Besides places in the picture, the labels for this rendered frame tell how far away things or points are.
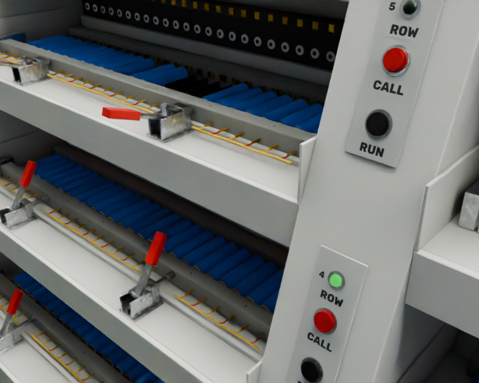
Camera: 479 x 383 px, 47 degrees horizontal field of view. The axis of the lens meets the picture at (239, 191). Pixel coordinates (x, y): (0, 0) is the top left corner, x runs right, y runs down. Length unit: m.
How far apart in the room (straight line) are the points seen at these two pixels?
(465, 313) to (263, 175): 0.19
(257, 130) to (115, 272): 0.27
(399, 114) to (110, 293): 0.39
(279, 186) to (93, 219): 0.35
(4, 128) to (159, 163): 0.45
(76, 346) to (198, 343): 0.30
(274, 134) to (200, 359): 0.23
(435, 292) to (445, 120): 0.11
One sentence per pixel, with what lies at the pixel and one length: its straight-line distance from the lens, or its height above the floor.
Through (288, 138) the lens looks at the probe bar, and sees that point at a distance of 0.48.
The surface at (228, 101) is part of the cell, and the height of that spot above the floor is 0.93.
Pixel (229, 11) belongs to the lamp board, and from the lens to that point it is 0.69.
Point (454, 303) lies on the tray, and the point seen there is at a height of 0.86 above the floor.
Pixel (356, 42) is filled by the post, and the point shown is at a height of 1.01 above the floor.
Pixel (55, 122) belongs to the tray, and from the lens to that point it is 0.68.
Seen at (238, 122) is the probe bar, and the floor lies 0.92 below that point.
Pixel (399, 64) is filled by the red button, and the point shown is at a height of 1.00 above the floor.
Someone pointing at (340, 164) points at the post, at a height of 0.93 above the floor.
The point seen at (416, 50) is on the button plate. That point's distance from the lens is 0.38.
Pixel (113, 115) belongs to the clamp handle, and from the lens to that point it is 0.50.
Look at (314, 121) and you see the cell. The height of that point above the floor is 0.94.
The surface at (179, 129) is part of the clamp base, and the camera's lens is 0.55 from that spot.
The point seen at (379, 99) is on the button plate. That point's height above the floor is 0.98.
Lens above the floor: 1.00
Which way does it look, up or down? 15 degrees down
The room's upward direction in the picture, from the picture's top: 12 degrees clockwise
